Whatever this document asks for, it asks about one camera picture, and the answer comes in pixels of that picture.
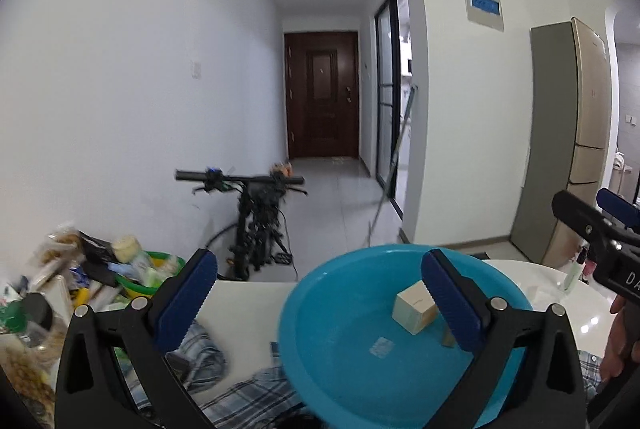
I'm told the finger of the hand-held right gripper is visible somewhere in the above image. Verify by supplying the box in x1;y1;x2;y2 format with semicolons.
596;188;640;235
551;190;632;251

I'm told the jar with black lid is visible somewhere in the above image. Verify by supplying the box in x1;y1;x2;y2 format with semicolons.
20;291;53;350

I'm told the pile of snack packets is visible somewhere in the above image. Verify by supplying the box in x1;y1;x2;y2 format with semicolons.
0;224;151;425

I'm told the green pump bottle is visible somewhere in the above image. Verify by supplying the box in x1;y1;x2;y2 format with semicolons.
562;246;588;292

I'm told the person's right hand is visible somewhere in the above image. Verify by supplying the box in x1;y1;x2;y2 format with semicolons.
600;294;640;382

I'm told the plaid cloth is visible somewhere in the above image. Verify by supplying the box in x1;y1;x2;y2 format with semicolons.
112;321;603;429

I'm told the dark wooden door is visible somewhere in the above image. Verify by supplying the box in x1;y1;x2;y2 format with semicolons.
284;32;361;160

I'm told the white desktop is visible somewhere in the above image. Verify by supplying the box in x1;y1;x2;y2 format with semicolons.
192;259;618;397

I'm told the mop pole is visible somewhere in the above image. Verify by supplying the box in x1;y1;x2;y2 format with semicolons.
366;82;418;247

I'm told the black folding bicycle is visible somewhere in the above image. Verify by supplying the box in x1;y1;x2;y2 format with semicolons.
175;163;308;282

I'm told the beige cardboard box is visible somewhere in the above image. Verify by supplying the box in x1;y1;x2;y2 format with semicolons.
391;281;440;336

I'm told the yellow bin green rim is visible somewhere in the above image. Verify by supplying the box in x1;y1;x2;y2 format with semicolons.
112;250;186;300

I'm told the gold refrigerator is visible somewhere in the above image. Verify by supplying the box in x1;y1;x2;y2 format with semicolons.
510;16;621;267

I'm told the blue plastic basin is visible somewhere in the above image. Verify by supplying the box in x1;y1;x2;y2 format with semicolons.
277;244;538;429

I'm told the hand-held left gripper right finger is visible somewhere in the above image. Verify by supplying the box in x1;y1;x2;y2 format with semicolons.
420;248;588;429

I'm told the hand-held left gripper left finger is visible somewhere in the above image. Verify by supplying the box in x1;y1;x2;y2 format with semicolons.
54;248;221;429

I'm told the black framed glass door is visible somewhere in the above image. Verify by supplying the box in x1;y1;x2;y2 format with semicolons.
375;0;408;210

